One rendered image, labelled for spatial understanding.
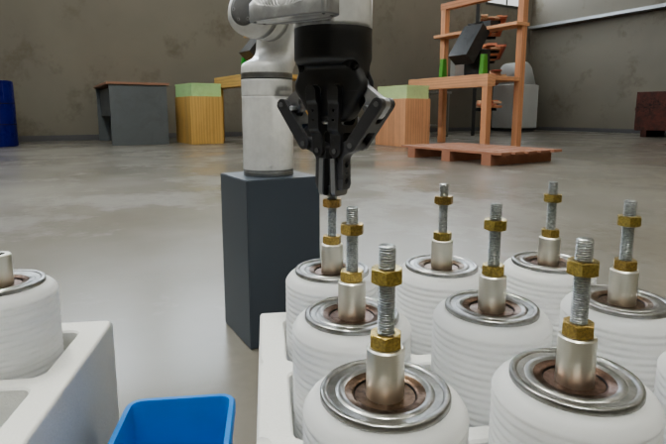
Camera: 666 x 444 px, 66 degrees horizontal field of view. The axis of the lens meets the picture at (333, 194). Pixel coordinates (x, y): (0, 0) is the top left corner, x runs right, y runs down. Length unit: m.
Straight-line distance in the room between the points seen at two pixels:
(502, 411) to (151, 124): 6.89
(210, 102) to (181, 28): 2.26
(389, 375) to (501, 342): 0.14
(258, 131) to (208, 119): 6.17
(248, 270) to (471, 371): 0.55
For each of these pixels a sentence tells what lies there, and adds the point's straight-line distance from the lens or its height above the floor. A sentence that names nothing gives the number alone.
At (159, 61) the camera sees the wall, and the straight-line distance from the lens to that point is 8.91.
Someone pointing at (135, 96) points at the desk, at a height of 0.61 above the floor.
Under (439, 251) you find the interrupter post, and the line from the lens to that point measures 0.55.
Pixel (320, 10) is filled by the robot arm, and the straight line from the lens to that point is 0.44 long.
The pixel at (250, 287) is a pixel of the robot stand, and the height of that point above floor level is 0.11.
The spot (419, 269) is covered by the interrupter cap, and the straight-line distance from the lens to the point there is 0.54.
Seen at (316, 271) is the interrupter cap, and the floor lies 0.25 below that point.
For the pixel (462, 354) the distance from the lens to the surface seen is 0.43.
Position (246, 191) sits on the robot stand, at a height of 0.28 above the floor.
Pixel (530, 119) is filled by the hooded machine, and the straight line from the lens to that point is 12.36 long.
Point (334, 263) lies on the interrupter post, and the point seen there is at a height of 0.26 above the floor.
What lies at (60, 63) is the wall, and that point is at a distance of 8.72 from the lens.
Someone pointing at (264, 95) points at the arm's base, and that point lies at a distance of 0.91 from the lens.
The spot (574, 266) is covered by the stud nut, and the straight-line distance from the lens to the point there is 0.33.
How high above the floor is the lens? 0.41
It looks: 9 degrees down
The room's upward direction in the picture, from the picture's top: straight up
